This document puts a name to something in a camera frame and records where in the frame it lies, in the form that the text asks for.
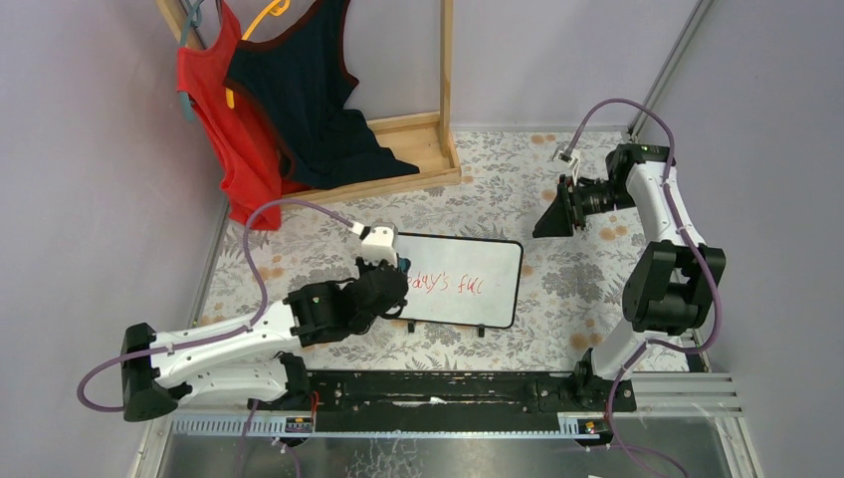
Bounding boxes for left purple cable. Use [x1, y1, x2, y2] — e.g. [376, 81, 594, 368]
[76, 198, 364, 478]

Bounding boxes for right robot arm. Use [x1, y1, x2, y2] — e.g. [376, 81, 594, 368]
[532, 143, 727, 384]

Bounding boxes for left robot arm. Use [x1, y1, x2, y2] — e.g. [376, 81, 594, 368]
[120, 258, 411, 422]

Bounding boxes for floral table mat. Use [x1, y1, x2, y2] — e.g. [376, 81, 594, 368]
[196, 131, 645, 371]

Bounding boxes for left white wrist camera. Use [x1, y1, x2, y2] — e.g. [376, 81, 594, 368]
[349, 222, 399, 268]

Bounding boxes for teal hanger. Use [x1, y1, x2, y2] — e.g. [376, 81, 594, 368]
[177, 0, 207, 122]

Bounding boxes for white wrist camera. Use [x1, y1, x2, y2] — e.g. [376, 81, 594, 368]
[349, 222, 399, 268]
[551, 147, 582, 184]

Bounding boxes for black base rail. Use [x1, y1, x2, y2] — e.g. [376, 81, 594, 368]
[248, 370, 637, 433]

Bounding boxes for black framed whiteboard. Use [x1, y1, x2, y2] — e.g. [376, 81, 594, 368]
[395, 232, 524, 336]

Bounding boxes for yellow hanger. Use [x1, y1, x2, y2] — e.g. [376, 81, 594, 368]
[224, 0, 292, 111]

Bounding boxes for navy tank top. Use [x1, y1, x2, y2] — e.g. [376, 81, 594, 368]
[224, 1, 420, 190]

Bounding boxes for red tank top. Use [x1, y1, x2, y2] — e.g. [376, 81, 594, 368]
[176, 3, 310, 224]

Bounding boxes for wooden clothes rack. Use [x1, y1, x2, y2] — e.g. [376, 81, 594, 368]
[155, 0, 463, 212]

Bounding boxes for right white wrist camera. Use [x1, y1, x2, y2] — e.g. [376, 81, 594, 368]
[551, 147, 582, 184]

